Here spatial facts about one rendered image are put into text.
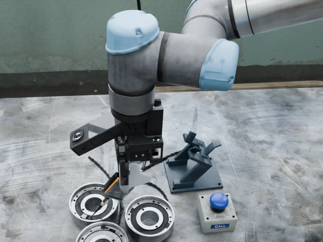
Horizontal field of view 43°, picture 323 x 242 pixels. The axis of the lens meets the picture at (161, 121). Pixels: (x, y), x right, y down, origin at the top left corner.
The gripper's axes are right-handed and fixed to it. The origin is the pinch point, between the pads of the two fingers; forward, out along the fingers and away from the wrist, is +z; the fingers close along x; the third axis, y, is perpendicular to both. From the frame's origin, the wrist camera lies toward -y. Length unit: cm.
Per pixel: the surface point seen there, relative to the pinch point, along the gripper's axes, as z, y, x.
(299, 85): 91, 128, 143
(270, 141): 13.2, 42.1, 20.1
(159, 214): 10.2, 7.8, -1.3
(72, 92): 93, -17, 154
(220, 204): 5.9, 20.3, -3.6
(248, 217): 13.2, 28.2, -2.6
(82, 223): 10.2, -8.3, -1.3
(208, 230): 11.9, 18.0, -5.5
